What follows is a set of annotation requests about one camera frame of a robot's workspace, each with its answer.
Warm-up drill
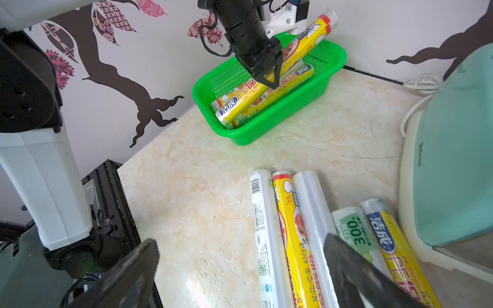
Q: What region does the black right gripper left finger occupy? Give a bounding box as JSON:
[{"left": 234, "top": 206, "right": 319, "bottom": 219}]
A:
[{"left": 69, "top": 239, "right": 159, "bottom": 307}]

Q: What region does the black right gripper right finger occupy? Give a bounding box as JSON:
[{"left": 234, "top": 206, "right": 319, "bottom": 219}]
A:
[{"left": 324, "top": 234, "right": 425, "bottom": 307}]

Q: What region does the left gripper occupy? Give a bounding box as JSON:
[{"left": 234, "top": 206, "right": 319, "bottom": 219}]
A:
[{"left": 198, "top": 0, "right": 283, "bottom": 89}]

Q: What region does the short yellow wrap roll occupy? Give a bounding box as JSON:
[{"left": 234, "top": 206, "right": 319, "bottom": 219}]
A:
[{"left": 211, "top": 60, "right": 305, "bottom": 112}]

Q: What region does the green-label wrap roll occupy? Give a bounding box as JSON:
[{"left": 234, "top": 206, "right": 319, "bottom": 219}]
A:
[{"left": 331, "top": 207, "right": 392, "bottom": 278}]

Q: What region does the clear white-label wrap roll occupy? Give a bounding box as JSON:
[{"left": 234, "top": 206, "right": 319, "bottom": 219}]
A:
[{"left": 250, "top": 169, "right": 294, "bottom": 307}]

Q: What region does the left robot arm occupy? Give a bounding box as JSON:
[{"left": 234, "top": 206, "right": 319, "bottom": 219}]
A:
[{"left": 1, "top": 1, "right": 282, "bottom": 278}]

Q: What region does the yellow red wrap roll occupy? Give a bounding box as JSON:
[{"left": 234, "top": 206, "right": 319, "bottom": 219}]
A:
[{"left": 359, "top": 198, "right": 442, "bottom": 307}]

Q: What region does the green plastic basket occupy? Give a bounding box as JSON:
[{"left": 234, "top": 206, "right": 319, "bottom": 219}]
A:
[{"left": 191, "top": 40, "right": 347, "bottom": 146}]

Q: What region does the mint green toaster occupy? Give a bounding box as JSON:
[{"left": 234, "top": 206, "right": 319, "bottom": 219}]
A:
[{"left": 399, "top": 44, "right": 492, "bottom": 282}]

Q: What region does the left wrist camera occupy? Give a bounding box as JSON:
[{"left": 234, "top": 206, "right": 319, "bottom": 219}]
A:
[{"left": 261, "top": 0, "right": 310, "bottom": 39}]

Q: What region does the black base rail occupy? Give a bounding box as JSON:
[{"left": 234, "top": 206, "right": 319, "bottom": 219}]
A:
[{"left": 57, "top": 159, "right": 164, "bottom": 308}]

